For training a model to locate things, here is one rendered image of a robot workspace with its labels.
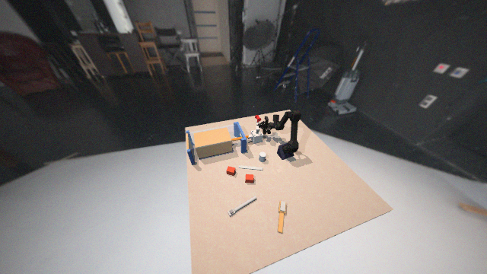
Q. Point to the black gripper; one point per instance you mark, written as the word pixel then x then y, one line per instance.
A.
pixel 263 125

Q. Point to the small red block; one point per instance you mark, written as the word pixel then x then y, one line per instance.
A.
pixel 231 170
pixel 249 178

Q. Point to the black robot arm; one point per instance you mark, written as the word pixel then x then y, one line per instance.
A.
pixel 294 116

